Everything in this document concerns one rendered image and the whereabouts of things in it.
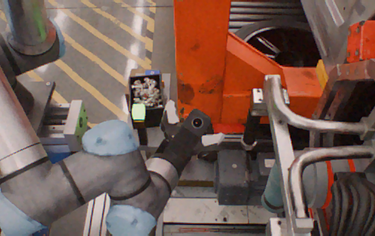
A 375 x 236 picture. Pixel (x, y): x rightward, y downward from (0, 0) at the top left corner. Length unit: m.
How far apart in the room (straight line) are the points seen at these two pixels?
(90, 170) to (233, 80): 0.78
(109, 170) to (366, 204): 0.41
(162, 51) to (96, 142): 2.01
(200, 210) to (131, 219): 1.10
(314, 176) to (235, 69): 0.51
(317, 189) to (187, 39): 0.57
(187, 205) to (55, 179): 1.17
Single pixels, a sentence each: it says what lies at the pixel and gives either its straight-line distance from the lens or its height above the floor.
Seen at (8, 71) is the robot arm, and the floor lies 0.98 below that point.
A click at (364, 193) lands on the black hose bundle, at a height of 1.05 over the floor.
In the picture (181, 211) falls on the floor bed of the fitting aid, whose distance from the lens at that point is 1.62.
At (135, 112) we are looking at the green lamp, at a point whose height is 0.66.
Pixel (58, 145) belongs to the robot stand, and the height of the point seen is 0.72.
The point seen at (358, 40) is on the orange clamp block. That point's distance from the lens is 0.85.
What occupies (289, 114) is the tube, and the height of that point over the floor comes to 1.01.
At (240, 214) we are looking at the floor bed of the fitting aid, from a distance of 1.63.
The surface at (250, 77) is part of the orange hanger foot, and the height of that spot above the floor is 0.75.
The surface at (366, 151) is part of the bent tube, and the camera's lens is 0.74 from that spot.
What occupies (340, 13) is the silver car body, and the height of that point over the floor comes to 0.92.
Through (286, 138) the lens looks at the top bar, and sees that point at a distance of 0.74.
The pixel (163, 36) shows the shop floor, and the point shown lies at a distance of 2.63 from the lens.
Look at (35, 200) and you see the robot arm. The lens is 0.51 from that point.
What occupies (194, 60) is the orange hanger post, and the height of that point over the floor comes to 0.84.
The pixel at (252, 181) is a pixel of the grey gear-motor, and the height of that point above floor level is 0.39.
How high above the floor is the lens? 1.55
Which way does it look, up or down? 50 degrees down
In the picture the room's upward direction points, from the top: straight up
